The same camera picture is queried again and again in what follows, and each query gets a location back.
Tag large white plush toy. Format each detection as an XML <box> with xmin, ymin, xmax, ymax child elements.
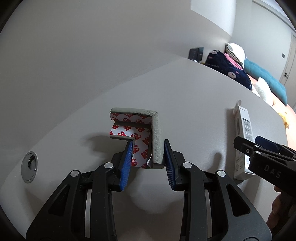
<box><xmin>252</xmin><ymin>77</ymin><xmax>274</xmax><ymax>107</ymax></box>

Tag white carton box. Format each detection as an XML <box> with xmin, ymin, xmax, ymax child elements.
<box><xmin>232</xmin><ymin>100</ymin><xmax>255</xmax><ymax>181</ymax></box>

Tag white door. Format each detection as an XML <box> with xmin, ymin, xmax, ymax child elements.
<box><xmin>279</xmin><ymin>35</ymin><xmax>296</xmax><ymax>87</ymax></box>

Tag white checkered pillow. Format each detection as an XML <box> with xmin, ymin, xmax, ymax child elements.
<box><xmin>225</xmin><ymin>42</ymin><xmax>246</xmax><ymax>67</ymax></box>

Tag silver table cable grommet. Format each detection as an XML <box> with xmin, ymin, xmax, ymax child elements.
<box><xmin>21</xmin><ymin>152</ymin><xmax>38</xmax><ymax>183</ymax></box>

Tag yellow plush toy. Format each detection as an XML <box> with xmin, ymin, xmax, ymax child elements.
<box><xmin>279</xmin><ymin>111</ymin><xmax>290</xmax><ymax>128</ymax></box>

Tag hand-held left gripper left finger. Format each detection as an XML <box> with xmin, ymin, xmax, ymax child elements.
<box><xmin>26</xmin><ymin>139</ymin><xmax>134</xmax><ymax>241</ymax></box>

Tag person's right hand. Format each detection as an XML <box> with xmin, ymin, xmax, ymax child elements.
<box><xmin>266</xmin><ymin>185</ymin><xmax>296</xmax><ymax>232</ymax></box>

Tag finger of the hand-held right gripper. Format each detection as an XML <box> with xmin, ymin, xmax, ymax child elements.
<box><xmin>233</xmin><ymin>136</ymin><xmax>263</xmax><ymax>159</ymax></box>
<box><xmin>254</xmin><ymin>136</ymin><xmax>296</xmax><ymax>156</ymax></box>

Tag grey foam corner guard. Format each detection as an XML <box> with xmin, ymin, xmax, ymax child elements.
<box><xmin>108</xmin><ymin>107</ymin><xmax>166</xmax><ymax>169</ymax></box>

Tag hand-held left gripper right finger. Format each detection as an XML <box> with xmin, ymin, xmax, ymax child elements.
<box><xmin>164</xmin><ymin>139</ymin><xmax>272</xmax><ymax>241</ymax></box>

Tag teal cushion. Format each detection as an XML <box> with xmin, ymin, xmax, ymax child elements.
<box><xmin>244</xmin><ymin>58</ymin><xmax>287</xmax><ymax>106</ymax></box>

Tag navy patterned blanket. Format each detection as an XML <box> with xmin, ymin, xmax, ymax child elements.
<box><xmin>206</xmin><ymin>49</ymin><xmax>252</xmax><ymax>91</ymax></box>

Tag black wall sockets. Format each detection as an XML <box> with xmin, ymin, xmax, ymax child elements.
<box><xmin>188</xmin><ymin>47</ymin><xmax>204</xmax><ymax>61</ymax></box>

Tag bed with pink sheet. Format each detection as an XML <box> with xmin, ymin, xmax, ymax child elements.
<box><xmin>250</xmin><ymin>77</ymin><xmax>296</xmax><ymax>151</ymax></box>

